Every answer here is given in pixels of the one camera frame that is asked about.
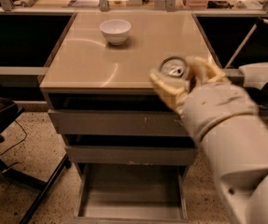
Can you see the grey drawer cabinet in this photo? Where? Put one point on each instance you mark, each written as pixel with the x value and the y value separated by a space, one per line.
pixel 86 64

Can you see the grey top drawer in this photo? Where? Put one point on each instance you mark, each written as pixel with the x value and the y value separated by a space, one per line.
pixel 105 114

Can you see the grey middle drawer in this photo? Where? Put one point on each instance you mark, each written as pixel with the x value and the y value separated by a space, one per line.
pixel 134 150

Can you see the white ceramic bowl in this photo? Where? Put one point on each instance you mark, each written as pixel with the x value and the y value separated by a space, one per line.
pixel 115 32

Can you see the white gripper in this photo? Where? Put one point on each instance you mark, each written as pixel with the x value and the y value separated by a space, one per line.
pixel 218 106

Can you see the black chair left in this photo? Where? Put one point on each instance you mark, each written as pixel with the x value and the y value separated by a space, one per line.
pixel 9 112

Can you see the grey bottom drawer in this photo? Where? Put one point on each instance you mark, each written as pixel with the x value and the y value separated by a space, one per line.
pixel 131 194

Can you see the grey drawer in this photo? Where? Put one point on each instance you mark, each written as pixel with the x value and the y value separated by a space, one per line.
pixel 105 114
pixel 131 194
pixel 134 150

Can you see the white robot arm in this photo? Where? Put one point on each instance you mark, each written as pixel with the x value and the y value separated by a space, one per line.
pixel 224 122

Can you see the orange soda can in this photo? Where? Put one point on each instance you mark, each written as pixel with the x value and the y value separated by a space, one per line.
pixel 174 70

